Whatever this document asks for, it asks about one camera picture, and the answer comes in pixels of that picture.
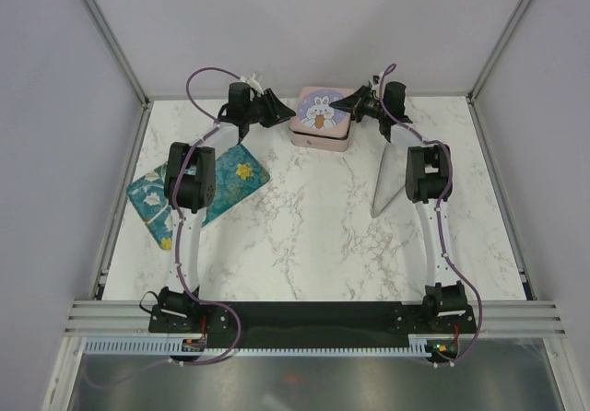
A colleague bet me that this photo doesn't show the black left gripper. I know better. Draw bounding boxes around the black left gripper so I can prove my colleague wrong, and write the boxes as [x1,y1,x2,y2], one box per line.
[245,90,296,131]

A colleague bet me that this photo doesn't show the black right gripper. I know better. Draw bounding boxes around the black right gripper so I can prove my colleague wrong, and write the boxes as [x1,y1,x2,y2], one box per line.
[328,87,385,124]

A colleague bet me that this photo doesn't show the square tin lid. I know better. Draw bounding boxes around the square tin lid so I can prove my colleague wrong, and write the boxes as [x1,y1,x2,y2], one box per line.
[289,87,353,139]

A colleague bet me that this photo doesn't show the metal tongs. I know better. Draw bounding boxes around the metal tongs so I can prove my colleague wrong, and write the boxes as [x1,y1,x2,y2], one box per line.
[371,143,407,218]

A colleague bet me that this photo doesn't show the pink chocolate tin box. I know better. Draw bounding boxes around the pink chocolate tin box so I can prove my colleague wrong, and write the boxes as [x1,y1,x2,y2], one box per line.
[291,132,349,152]

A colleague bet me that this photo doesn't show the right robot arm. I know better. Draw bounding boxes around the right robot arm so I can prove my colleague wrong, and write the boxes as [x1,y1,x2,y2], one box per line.
[330,81,472,333]

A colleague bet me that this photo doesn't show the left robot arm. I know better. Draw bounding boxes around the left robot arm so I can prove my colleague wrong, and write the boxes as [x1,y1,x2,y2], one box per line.
[158,80,295,332]

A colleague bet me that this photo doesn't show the teal floral tray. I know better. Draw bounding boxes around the teal floral tray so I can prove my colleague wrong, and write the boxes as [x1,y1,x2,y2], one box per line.
[126,145,270,251]

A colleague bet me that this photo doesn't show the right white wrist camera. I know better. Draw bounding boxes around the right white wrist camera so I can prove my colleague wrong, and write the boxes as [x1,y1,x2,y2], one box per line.
[368,75,382,95]

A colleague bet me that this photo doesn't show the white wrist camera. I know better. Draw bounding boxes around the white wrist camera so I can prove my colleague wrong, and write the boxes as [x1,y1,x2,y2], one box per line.
[368,75,382,95]
[240,71,265,95]

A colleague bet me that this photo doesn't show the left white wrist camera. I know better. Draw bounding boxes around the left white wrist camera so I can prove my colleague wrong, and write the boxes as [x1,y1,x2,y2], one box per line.
[240,71,265,95]

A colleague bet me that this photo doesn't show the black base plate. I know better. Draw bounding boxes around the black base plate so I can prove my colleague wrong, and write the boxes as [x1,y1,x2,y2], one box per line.
[148,301,476,348]

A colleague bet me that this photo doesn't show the slotted cable duct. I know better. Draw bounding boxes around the slotted cable duct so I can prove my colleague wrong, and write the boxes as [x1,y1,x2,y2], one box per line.
[83,336,458,358]

